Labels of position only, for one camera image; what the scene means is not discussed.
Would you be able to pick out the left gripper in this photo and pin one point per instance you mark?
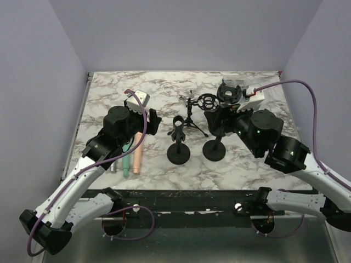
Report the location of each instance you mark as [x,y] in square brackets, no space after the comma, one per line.
[152,125]

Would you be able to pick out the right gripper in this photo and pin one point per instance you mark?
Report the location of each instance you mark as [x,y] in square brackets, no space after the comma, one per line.
[214,117]

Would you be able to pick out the black tripod shock-mount stand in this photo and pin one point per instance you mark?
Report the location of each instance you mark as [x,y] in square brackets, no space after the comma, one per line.
[204,102]

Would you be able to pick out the black stand of white microphone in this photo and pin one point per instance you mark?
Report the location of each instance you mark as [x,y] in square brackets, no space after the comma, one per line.
[214,150]

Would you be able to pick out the pink microphone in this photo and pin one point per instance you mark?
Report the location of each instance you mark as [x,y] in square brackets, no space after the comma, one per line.
[137,154]

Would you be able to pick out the black stand of pink microphone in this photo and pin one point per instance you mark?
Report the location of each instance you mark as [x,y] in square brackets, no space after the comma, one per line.
[228,94]

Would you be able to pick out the black round-base mic stand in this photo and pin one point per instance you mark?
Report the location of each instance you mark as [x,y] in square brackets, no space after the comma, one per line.
[178,153]

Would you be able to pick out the teal microphone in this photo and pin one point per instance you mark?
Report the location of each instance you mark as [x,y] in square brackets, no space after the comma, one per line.
[126,160]

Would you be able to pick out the grey mesh microphone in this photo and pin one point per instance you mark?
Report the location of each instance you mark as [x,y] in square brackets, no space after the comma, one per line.
[113,167]

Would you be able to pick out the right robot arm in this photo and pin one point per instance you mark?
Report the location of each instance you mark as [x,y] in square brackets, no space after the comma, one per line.
[260,131]

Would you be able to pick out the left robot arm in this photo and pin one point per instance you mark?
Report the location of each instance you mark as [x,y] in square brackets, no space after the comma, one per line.
[53,222]

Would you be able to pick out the clear plastic screw box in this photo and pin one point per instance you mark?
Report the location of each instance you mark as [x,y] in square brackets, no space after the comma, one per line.
[231,82]

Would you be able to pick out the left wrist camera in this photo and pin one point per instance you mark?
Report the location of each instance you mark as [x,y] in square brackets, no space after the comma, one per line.
[133,102]

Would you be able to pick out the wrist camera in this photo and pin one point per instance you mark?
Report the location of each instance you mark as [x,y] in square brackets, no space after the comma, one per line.
[133,102]
[250,99]

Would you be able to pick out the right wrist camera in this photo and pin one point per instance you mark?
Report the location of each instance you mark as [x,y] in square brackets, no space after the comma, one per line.
[250,99]

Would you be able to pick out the aluminium frame rail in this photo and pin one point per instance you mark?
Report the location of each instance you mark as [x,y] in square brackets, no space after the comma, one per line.
[68,164]

